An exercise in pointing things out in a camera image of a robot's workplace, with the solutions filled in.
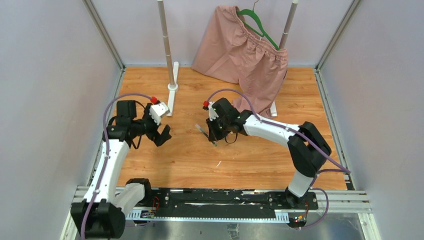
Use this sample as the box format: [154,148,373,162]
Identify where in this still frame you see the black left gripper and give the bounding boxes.
[131,103,172,146]

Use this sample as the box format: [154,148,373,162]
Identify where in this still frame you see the grey clear-cap pen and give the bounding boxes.
[195,123,218,147]

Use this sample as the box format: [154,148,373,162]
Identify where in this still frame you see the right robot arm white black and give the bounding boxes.
[203,97,332,209]

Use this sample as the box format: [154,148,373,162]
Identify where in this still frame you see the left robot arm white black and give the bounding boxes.
[70,98,171,240]

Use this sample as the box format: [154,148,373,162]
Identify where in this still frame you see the white garment rack left foot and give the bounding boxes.
[167,61,180,117]

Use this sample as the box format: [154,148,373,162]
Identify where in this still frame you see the white garment rack foot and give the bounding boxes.
[167,61,180,117]
[270,101,278,118]

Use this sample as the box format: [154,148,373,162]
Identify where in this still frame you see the white garment rack right foot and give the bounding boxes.
[270,101,278,118]

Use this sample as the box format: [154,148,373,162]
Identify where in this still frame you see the pink shorts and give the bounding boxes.
[191,5,289,118]

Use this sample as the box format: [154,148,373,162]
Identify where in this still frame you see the green clothes hanger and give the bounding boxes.
[236,0,280,51]

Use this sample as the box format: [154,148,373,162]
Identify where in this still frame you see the grey garment rack left pole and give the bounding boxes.
[157,0,176,90]

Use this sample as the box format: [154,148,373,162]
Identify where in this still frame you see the grey garment rack pole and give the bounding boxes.
[157,0,176,90]
[279,0,299,49]

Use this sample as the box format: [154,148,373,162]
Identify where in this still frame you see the grey garment rack right pole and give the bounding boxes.
[279,0,299,49]

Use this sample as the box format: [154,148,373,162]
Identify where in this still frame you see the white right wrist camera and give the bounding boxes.
[208,105,219,121]

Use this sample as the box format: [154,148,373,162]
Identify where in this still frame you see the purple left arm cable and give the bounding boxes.
[80,92,159,240]

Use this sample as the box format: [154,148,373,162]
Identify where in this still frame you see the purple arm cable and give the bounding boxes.
[80,92,159,240]
[205,88,351,230]

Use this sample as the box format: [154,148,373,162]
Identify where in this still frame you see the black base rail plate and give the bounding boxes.
[135,188,319,220]

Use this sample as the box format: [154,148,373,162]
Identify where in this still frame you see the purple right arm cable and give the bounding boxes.
[205,88,351,230]

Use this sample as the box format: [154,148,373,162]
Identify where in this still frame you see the aluminium frame left post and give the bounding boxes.
[82,0,126,72]

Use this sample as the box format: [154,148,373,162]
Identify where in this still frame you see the aluminium frame post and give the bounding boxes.
[315,0,363,72]
[82,0,126,72]

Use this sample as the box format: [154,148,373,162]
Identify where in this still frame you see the aluminium frame right post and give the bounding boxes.
[315,0,363,72]

